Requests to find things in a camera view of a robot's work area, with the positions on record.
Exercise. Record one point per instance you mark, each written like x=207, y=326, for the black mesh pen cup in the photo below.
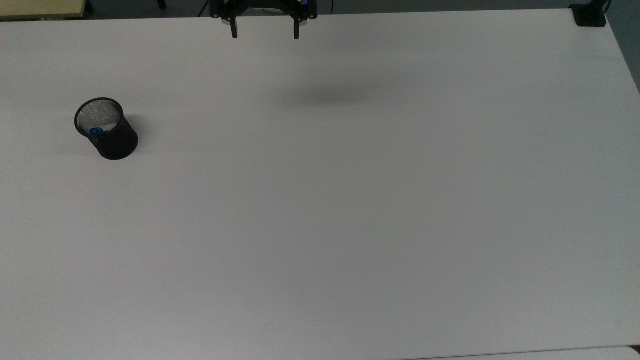
x=116, y=144

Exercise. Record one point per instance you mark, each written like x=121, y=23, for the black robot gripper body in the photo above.
x=265, y=4

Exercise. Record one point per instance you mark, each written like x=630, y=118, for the black table clamp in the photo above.
x=589, y=16

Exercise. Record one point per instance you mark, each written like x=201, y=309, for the white marker with blue cap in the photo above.
x=95, y=131

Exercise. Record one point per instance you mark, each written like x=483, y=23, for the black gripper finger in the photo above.
x=234, y=29
x=296, y=29

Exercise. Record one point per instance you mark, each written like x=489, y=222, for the white adjacent table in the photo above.
x=550, y=356

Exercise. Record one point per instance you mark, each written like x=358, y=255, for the yellowish wooden table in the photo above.
x=40, y=7

